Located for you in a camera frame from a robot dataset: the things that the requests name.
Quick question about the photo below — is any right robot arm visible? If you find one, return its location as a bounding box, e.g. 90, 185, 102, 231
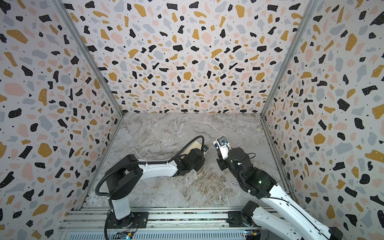
215, 143, 343, 240

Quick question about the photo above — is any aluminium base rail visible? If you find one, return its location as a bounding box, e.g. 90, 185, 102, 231
59, 207, 250, 232

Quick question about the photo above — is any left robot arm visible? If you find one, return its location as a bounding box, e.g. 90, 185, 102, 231
98, 148, 206, 221

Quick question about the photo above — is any perforated grey cable tray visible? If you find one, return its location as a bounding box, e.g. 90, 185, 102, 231
65, 230, 250, 240

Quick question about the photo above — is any cream envelope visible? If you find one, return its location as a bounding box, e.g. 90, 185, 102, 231
181, 141, 202, 155

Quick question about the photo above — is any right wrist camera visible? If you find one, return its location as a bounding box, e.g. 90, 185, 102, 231
213, 136, 231, 160

